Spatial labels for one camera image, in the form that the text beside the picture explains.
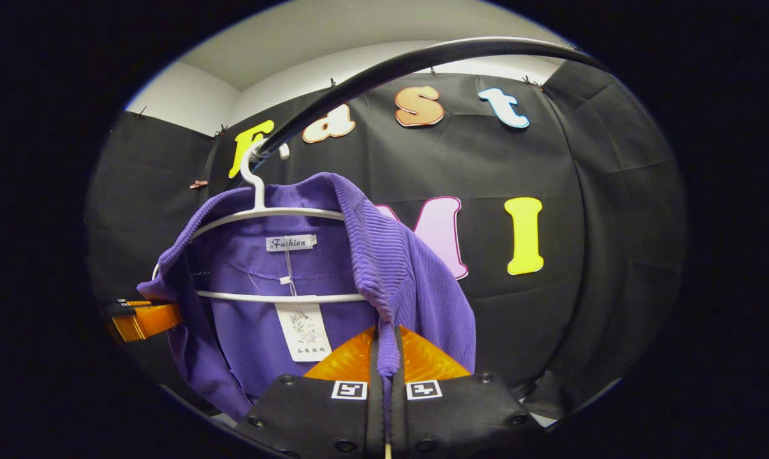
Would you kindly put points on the black backdrop cloth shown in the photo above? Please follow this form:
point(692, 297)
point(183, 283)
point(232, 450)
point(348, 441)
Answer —
point(582, 191)

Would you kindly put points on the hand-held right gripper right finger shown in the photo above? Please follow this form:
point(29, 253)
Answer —
point(398, 421)

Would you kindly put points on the white hanger holding shirt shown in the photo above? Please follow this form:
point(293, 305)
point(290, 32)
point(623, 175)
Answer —
point(276, 211)

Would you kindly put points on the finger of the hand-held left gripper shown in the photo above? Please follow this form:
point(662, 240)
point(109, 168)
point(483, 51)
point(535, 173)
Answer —
point(142, 322)

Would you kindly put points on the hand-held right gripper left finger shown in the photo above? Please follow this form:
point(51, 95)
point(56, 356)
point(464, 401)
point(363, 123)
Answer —
point(375, 414)

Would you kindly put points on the black clothes rack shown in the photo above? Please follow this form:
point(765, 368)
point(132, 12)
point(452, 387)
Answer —
point(423, 55)

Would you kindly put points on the purple ribbed shirt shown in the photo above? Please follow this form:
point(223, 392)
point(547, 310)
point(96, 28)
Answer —
point(391, 255)

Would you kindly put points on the copper clip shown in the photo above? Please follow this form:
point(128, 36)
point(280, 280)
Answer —
point(198, 184)

